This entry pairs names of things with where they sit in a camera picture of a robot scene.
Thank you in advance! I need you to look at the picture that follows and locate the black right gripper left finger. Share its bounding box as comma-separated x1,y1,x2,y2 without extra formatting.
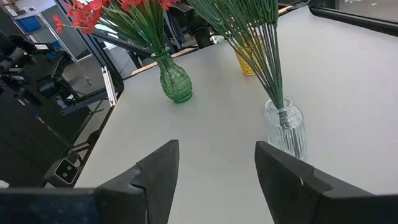
96,139,180,224

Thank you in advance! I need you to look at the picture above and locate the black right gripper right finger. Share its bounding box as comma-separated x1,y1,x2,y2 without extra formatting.
255,141,373,224

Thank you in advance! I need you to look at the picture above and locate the clear glass vase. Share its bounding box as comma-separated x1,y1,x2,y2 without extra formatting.
262,96,308,162

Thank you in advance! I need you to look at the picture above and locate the green glass vase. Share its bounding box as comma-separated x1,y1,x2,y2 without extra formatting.
151,49,193,105

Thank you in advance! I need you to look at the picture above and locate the yellow glass vase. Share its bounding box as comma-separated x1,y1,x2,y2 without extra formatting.
233,34,268,77

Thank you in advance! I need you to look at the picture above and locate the black equipment stand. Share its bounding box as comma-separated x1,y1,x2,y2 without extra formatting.
0,30,103,187

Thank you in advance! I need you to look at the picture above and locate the black table-level camera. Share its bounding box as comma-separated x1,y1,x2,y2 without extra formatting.
43,157,82,187

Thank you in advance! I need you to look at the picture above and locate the silver metal bracket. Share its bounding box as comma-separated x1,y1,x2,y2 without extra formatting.
101,65,118,107

